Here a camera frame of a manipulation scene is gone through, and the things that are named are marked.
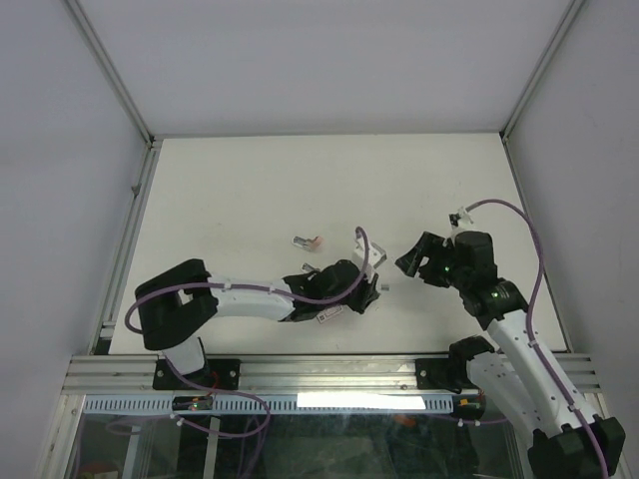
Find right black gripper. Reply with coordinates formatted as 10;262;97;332
394;232;468;290

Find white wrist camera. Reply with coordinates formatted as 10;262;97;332
351;238;387;276
448;208;475;242

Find white stapler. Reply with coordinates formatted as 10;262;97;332
301;262;319;272

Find pink stapler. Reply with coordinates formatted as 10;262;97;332
292;236;323;251

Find aluminium mounting rail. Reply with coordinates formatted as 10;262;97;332
63;352;598;400

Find white slotted cable duct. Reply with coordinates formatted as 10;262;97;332
83;392;454;416

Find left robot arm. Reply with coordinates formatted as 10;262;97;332
125;258;379;388

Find aluminium frame post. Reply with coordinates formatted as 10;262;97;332
61;0;155;147
499;0;587;143

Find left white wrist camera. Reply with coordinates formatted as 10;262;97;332
351;238;387;276

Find right aluminium frame post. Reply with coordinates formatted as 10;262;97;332
499;0;587;143

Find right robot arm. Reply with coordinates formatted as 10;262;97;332
395;229;626;478

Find left aluminium frame post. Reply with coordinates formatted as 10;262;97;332
61;0;155;147

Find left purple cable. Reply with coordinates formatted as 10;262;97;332
124;227;373;479

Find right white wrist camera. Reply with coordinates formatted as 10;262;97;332
448;208;475;242

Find red white staple box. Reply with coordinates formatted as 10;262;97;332
317;305;344;323

